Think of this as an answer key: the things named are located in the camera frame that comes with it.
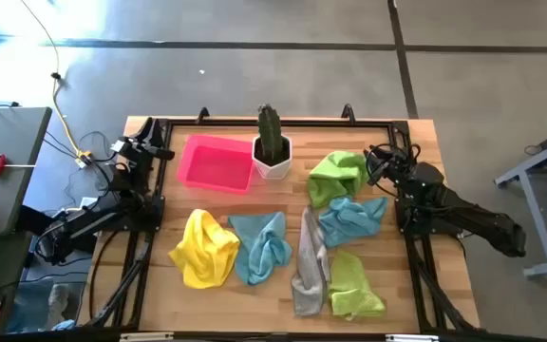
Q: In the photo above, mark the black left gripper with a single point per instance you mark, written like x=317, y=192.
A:
x=133, y=151

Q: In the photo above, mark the pink plastic bin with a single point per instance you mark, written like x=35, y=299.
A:
x=216, y=166

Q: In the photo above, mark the black desk foot bar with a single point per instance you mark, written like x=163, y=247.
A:
x=31, y=218

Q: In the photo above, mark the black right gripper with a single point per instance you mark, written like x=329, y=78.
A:
x=399, y=166

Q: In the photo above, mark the white faceted planter pot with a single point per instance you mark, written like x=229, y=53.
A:
x=273, y=171

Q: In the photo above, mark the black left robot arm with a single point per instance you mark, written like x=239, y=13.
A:
x=83, y=223

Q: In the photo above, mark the silver edge bracket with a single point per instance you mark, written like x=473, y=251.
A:
x=145, y=337
x=411, y=338

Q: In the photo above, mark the green cactus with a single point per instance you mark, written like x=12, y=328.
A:
x=270, y=130

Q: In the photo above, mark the black clamp hook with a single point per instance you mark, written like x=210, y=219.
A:
x=203, y=114
x=349, y=113

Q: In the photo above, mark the grey side desk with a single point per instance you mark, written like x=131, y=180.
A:
x=7, y=138

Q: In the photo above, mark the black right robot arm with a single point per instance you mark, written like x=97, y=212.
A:
x=482, y=223

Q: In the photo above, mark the blue microfiber towel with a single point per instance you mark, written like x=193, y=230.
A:
x=261, y=247
x=349, y=221

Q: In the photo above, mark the green microfiber towel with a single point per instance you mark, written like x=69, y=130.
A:
x=337, y=178
x=352, y=287

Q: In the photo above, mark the black aluminium table frame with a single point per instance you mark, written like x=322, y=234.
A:
x=326, y=122

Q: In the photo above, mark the grey microfiber towel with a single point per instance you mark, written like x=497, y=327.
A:
x=309, y=271

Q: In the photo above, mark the yellow microfiber towel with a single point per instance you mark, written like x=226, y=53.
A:
x=204, y=252

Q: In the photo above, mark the person's leg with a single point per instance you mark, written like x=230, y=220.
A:
x=26, y=304

